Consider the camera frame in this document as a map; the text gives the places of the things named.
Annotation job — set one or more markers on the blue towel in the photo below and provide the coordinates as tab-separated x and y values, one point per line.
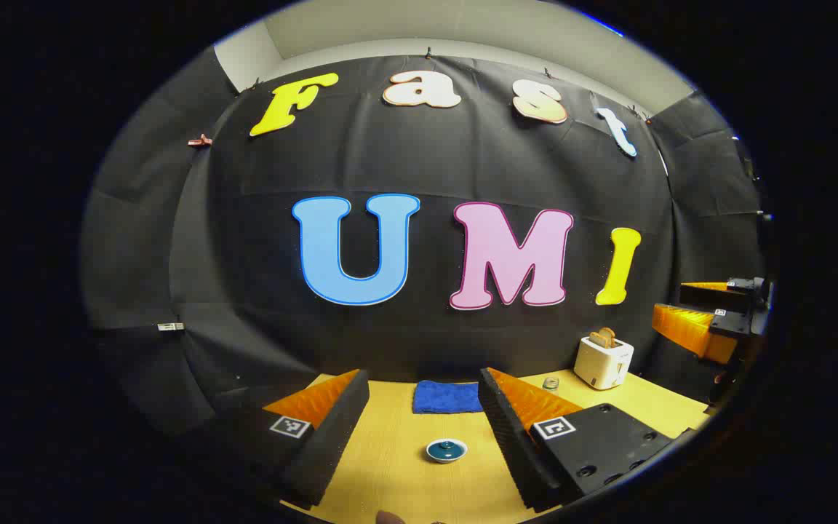
447	397

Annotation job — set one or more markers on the black backdrop cloth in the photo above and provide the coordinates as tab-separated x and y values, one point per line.
259	240

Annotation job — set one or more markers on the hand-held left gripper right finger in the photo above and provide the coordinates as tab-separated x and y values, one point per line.
510	437

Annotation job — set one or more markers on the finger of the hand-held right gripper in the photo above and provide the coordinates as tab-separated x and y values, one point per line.
688	329
710	295

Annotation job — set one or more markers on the white toaster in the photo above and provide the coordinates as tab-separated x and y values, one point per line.
601	365

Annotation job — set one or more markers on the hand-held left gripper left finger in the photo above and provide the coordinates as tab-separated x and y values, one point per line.
339	437

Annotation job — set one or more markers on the white teacup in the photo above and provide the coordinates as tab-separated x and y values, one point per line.
431	456

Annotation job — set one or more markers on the toast slice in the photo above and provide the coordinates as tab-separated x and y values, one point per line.
604	337

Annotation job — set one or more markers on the red clip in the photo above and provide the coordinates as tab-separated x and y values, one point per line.
199	140

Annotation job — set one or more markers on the white clip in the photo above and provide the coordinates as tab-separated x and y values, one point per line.
170	327

